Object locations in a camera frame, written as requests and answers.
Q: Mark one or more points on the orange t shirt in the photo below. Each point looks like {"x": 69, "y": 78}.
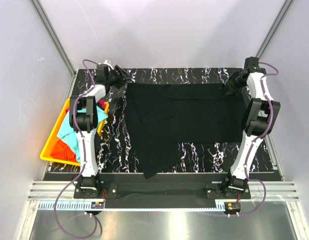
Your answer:
{"x": 61, "y": 151}

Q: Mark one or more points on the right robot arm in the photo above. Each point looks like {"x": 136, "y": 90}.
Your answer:
{"x": 258, "y": 121}

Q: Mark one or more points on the teal t shirt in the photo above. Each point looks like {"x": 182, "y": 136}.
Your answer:
{"x": 68, "y": 136}

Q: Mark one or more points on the aluminium frame rail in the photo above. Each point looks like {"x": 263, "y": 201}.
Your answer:
{"x": 53, "y": 36}

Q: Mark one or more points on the white cable duct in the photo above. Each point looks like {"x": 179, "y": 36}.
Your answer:
{"x": 99, "y": 205}

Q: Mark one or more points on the yellow plastic bin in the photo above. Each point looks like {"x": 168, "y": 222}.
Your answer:
{"x": 52, "y": 147}

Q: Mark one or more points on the magenta t shirt in bin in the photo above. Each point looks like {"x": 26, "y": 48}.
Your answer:
{"x": 101, "y": 104}

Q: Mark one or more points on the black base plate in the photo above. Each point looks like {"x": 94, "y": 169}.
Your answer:
{"x": 165, "y": 189}

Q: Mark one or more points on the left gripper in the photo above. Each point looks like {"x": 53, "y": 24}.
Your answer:
{"x": 121, "y": 79}

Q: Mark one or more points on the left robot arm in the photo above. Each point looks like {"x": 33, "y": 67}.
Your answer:
{"x": 88, "y": 182}

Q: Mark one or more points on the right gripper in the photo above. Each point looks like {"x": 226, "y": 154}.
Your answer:
{"x": 232, "y": 91}

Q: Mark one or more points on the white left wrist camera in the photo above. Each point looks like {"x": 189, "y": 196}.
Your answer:
{"x": 108, "y": 63}

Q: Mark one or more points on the black t shirt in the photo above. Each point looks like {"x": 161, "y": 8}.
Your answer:
{"x": 181, "y": 113}

